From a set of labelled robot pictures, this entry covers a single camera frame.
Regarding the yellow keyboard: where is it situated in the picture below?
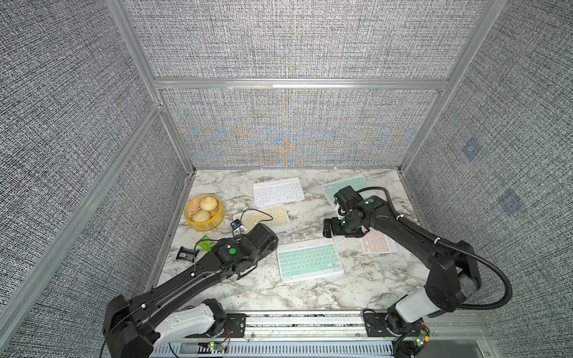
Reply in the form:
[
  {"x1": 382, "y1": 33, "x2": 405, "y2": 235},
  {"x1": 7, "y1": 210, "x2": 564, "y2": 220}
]
[{"x1": 240, "y1": 204, "x2": 292, "y2": 233}]

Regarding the green keyboard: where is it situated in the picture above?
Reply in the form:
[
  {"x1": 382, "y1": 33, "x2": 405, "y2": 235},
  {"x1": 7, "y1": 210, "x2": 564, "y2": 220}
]
[
  {"x1": 321, "y1": 175, "x2": 369, "y2": 207},
  {"x1": 277, "y1": 239, "x2": 344, "y2": 283}
]

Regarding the white keyboard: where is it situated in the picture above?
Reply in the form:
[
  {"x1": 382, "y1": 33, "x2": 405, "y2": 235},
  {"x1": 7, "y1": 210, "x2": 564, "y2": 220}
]
[{"x1": 253, "y1": 178, "x2": 304, "y2": 207}]

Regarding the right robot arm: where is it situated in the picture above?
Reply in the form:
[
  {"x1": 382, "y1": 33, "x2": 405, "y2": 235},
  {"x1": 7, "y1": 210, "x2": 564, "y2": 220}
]
[{"x1": 331, "y1": 187, "x2": 481, "y2": 332}]

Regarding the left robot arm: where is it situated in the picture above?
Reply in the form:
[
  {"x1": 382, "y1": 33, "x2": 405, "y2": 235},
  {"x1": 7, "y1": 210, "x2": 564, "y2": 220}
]
[{"x1": 103, "y1": 224, "x2": 278, "y2": 357}]

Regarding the pink keyboard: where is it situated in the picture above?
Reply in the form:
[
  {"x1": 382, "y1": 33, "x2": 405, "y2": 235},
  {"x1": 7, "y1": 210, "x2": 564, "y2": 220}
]
[{"x1": 359, "y1": 231, "x2": 398, "y2": 254}]

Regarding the green packet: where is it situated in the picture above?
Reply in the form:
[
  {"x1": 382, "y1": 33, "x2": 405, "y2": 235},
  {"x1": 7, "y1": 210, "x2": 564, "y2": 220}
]
[{"x1": 197, "y1": 236, "x2": 216, "y2": 253}]

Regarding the yellow bamboo steamer basket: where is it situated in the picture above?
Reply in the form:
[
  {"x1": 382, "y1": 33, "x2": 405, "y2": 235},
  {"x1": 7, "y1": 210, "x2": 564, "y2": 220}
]
[{"x1": 184, "y1": 194, "x2": 225, "y2": 232}]

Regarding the steamed bun far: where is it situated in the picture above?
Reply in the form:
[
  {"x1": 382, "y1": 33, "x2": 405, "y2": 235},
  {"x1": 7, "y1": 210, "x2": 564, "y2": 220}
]
[{"x1": 200, "y1": 195, "x2": 219, "y2": 212}]

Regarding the steamed bun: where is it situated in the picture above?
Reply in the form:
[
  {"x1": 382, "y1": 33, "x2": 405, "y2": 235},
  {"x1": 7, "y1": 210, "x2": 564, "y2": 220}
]
[
  {"x1": 200, "y1": 195, "x2": 219, "y2": 212},
  {"x1": 191, "y1": 210, "x2": 211, "y2": 223}
]

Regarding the steamed bun near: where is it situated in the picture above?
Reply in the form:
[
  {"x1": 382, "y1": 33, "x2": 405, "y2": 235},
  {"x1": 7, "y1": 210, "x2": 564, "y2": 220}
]
[{"x1": 191, "y1": 210, "x2": 211, "y2": 223}]

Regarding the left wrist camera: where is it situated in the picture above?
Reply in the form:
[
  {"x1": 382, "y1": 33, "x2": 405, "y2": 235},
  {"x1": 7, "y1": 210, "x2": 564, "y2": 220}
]
[{"x1": 231, "y1": 219, "x2": 248, "y2": 237}]

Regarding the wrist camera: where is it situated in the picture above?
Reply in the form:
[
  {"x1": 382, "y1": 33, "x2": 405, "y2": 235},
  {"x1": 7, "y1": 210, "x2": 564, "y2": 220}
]
[
  {"x1": 334, "y1": 186, "x2": 363, "y2": 216},
  {"x1": 231, "y1": 219, "x2": 248, "y2": 237}
]

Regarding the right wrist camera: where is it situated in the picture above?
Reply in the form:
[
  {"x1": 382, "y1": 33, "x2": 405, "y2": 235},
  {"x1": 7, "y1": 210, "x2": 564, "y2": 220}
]
[{"x1": 334, "y1": 186, "x2": 363, "y2": 216}]

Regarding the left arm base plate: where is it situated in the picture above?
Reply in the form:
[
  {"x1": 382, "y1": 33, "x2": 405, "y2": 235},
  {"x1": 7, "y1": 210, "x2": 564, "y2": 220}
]
[{"x1": 209, "y1": 313, "x2": 248, "y2": 340}]

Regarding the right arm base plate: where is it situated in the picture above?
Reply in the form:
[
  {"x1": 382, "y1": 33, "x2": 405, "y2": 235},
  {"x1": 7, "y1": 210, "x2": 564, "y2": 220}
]
[{"x1": 361, "y1": 309, "x2": 399, "y2": 338}]

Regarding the aluminium front rail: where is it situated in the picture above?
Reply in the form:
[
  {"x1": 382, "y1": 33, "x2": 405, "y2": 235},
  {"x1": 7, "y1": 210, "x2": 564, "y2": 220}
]
[{"x1": 118, "y1": 309, "x2": 493, "y2": 343}]

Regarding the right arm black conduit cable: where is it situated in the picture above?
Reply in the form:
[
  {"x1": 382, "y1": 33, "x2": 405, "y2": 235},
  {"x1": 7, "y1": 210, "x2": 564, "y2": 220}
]
[{"x1": 357, "y1": 185, "x2": 514, "y2": 311}]

